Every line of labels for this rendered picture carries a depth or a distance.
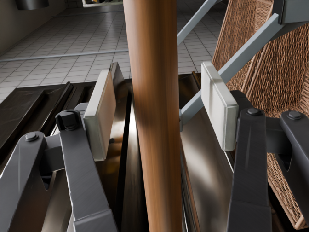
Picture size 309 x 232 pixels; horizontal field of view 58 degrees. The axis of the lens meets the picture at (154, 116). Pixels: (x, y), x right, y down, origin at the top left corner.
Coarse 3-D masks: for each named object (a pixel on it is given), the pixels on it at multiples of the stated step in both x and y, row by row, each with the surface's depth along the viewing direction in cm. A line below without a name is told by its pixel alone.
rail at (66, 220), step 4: (112, 64) 166; (68, 204) 73; (68, 208) 72; (68, 212) 70; (64, 216) 70; (68, 216) 69; (64, 220) 68; (68, 220) 68; (64, 224) 67; (68, 224) 67; (64, 228) 66
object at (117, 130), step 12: (120, 72) 169; (120, 84) 159; (120, 96) 151; (120, 108) 143; (120, 120) 136; (120, 132) 130; (120, 144) 124; (108, 156) 103; (120, 156) 119; (108, 168) 99; (108, 180) 95; (108, 192) 92; (72, 216) 69; (72, 228) 66
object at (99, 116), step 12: (108, 72) 20; (96, 84) 18; (108, 84) 19; (96, 96) 17; (108, 96) 18; (96, 108) 15; (108, 108) 18; (84, 120) 15; (96, 120) 15; (108, 120) 18; (96, 132) 15; (108, 132) 17; (96, 144) 15; (108, 144) 17; (96, 156) 16
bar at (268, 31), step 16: (208, 0) 95; (288, 0) 49; (304, 0) 49; (272, 16) 53; (288, 16) 50; (304, 16) 50; (256, 32) 54; (272, 32) 53; (240, 48) 56; (256, 48) 54; (240, 64) 56; (224, 80) 57; (192, 112) 61; (192, 192) 43; (192, 208) 40; (192, 224) 37
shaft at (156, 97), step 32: (128, 0) 15; (160, 0) 14; (128, 32) 16; (160, 32) 15; (160, 64) 16; (160, 96) 17; (160, 128) 18; (160, 160) 20; (160, 192) 21; (160, 224) 23
